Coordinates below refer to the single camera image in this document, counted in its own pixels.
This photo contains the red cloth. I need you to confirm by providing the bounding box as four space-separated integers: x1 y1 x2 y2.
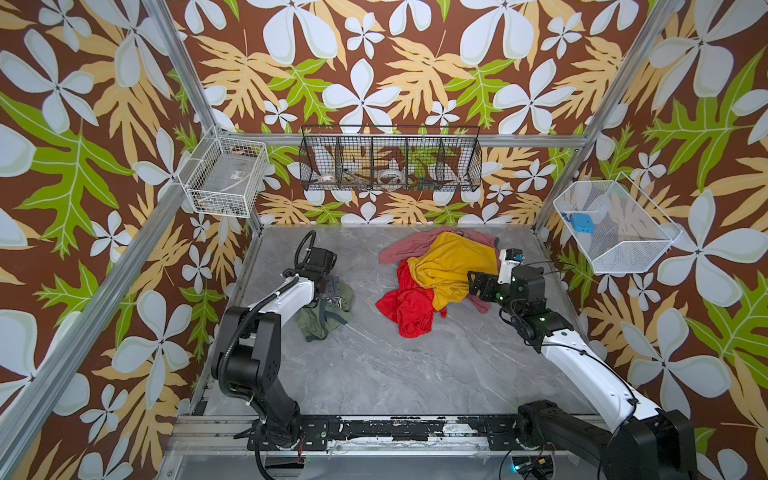
376 258 447 339

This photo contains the olive green cloth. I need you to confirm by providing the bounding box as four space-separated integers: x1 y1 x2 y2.
296 280 355 342

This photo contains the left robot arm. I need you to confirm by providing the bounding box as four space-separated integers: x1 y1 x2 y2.
210 230 342 448

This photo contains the white wire basket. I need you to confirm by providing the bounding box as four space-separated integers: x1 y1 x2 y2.
179 128 271 218
554 176 682 275

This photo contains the black wire basket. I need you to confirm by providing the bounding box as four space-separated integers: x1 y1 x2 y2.
297 124 483 192

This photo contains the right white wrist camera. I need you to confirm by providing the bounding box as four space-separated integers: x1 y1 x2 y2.
497 248 524 284

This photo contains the dusty pink cloth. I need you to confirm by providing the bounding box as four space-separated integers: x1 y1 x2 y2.
378 226 502 316

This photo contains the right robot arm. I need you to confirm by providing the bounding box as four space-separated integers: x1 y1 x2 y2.
467 265 698 479

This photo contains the yellow cloth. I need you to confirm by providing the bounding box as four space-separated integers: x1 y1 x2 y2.
407 232 499 310

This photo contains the blue object in basket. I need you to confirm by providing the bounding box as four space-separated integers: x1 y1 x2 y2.
568 213 596 234

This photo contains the white wire basket left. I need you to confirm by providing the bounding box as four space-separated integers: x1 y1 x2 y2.
179 128 271 218

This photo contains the white wire basket right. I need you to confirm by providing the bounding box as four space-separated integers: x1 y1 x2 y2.
554 176 682 275

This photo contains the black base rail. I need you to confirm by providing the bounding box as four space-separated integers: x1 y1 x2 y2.
235 414 557 455

